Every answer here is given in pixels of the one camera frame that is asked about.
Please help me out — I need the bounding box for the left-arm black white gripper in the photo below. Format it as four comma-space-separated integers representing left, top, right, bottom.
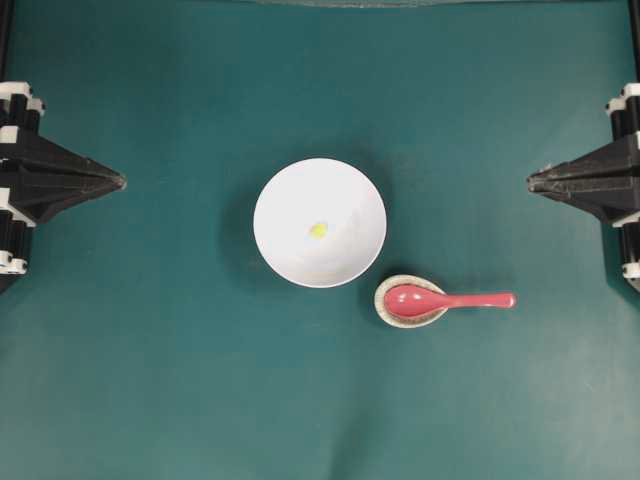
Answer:
0, 79, 125, 296

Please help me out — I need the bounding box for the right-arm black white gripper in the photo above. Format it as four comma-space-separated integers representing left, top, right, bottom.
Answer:
526, 82, 640, 291

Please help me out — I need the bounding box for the red plastic spoon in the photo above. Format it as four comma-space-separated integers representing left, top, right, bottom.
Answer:
384, 285, 516, 318

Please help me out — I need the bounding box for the yellow hexagonal prism block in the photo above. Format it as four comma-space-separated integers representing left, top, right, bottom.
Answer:
309, 222, 328, 239

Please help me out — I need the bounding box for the speckled white spoon rest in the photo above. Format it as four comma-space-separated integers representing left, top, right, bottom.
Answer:
374, 275, 446, 329

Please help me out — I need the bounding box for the white round bowl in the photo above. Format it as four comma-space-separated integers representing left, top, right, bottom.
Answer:
253, 158, 387, 288

